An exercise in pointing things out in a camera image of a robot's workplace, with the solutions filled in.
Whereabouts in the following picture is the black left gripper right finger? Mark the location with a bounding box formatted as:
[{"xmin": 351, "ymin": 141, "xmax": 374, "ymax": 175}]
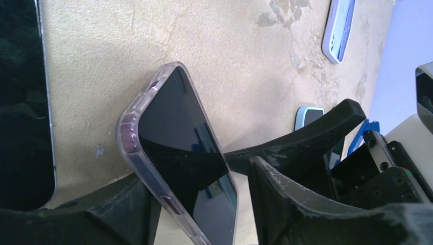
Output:
[{"xmin": 248, "ymin": 157, "xmax": 432, "ymax": 244}]

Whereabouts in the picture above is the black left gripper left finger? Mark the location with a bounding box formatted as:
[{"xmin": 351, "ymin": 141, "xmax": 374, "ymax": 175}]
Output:
[{"xmin": 1, "ymin": 174, "xmax": 161, "ymax": 244}]

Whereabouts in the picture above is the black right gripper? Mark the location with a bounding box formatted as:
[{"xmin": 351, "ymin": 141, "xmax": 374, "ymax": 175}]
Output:
[{"xmin": 225, "ymin": 99, "xmax": 432, "ymax": 205}]

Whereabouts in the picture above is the phone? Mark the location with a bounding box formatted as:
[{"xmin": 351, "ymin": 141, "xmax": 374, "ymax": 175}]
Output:
[
  {"xmin": 294, "ymin": 106, "xmax": 346, "ymax": 170},
  {"xmin": 116, "ymin": 61, "xmax": 238, "ymax": 244}
]

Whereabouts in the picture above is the black smartphone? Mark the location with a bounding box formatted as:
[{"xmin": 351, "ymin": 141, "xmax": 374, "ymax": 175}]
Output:
[{"xmin": 1, "ymin": 1, "xmax": 55, "ymax": 211}]

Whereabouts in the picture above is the lilac phone case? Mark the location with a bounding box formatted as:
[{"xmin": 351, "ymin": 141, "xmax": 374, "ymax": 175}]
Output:
[{"xmin": 322, "ymin": 0, "xmax": 356, "ymax": 64}]

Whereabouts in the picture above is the phone in light blue case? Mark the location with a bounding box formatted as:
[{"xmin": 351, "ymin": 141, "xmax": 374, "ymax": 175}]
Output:
[{"xmin": 294, "ymin": 106, "xmax": 346, "ymax": 170}]

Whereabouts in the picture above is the blue stapler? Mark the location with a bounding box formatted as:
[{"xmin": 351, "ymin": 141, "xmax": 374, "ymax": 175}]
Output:
[{"xmin": 347, "ymin": 119, "xmax": 380, "ymax": 156}]

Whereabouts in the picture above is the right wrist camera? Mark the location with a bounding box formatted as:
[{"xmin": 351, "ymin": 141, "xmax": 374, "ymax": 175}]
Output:
[{"xmin": 415, "ymin": 62, "xmax": 432, "ymax": 133}]

